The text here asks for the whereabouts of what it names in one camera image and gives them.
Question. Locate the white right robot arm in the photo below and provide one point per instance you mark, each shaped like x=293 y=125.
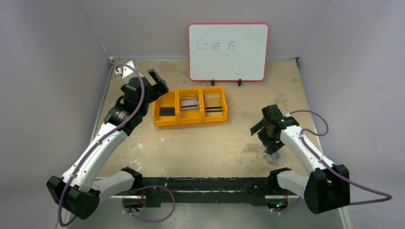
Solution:
x=326 y=187

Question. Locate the striped card stack in bin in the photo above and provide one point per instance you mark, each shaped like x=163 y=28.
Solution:
x=189 y=103

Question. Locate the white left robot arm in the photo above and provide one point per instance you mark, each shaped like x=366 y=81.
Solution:
x=77 y=189

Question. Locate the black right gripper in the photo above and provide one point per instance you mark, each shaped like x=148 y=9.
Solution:
x=265 y=133

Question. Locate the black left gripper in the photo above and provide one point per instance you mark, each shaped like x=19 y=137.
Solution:
x=157 y=88

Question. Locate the black card in bin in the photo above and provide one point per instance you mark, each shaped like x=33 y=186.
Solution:
x=167 y=111

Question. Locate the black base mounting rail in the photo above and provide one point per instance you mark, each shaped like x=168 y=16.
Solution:
x=254 y=191

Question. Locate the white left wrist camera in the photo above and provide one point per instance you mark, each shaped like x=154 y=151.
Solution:
x=126 y=73

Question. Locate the pink-framed whiteboard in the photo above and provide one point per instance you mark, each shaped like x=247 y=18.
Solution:
x=228 y=51

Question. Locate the small clear plastic cup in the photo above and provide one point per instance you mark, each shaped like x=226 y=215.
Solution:
x=274 y=158

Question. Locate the yellow three-compartment plastic bin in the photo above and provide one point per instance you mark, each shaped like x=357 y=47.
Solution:
x=187 y=117

